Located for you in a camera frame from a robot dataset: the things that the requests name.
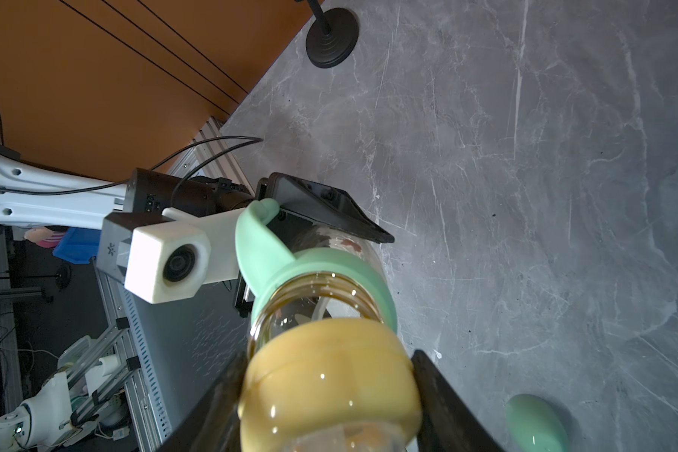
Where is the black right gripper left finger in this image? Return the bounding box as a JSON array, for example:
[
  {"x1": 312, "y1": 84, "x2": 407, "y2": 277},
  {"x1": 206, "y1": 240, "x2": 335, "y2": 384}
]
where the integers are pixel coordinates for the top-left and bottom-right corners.
[{"x1": 157, "y1": 351, "x2": 249, "y2": 452}]

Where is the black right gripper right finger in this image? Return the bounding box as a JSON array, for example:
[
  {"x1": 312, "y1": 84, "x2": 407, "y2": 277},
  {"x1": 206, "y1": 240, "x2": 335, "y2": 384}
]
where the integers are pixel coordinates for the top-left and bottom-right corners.
[{"x1": 412, "y1": 350, "x2": 503, "y2": 452}]

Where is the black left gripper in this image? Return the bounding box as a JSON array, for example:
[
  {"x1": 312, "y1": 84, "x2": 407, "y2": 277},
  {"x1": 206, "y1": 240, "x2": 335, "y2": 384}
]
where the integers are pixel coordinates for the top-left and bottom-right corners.
[{"x1": 125, "y1": 168, "x2": 396, "y2": 318}]

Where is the green bottle handle ring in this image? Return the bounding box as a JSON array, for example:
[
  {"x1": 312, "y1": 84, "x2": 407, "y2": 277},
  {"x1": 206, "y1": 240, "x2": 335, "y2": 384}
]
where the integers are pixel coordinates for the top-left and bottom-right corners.
[{"x1": 234, "y1": 198, "x2": 399, "y2": 334}]

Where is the green dome bottle cap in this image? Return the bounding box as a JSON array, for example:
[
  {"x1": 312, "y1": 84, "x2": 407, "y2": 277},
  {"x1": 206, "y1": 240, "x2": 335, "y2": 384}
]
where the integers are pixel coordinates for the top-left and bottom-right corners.
[{"x1": 506, "y1": 395, "x2": 570, "y2": 452}]

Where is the clear printed baby bottle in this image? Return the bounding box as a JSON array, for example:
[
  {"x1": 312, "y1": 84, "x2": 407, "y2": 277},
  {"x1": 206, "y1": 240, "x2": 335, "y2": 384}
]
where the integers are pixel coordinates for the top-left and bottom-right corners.
[{"x1": 248, "y1": 225, "x2": 397, "y2": 356}]

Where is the yellow bottle nipple collar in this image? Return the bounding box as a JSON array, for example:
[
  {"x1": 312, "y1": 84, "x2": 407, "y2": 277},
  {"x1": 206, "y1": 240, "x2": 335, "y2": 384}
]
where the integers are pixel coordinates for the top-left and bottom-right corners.
[{"x1": 238, "y1": 318, "x2": 422, "y2": 451}]

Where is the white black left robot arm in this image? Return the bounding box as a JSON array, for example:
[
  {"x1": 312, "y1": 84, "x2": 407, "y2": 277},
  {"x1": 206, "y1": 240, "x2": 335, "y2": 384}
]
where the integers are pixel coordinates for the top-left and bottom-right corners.
[{"x1": 0, "y1": 146, "x2": 397, "y2": 326}]

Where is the black microphone on stand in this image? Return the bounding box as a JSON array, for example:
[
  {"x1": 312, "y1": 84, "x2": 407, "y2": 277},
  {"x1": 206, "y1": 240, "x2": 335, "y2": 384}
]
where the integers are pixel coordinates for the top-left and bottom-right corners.
[{"x1": 305, "y1": 0, "x2": 360, "y2": 69}]

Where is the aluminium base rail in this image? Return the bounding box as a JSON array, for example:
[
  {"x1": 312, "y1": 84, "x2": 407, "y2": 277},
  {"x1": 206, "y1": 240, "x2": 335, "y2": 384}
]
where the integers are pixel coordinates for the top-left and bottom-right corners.
[{"x1": 96, "y1": 120, "x2": 251, "y2": 451}]

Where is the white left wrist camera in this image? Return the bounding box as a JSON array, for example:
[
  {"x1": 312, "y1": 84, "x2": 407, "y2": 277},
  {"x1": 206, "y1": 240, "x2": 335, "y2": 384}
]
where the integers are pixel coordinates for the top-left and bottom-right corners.
[{"x1": 96, "y1": 208, "x2": 243, "y2": 304}]

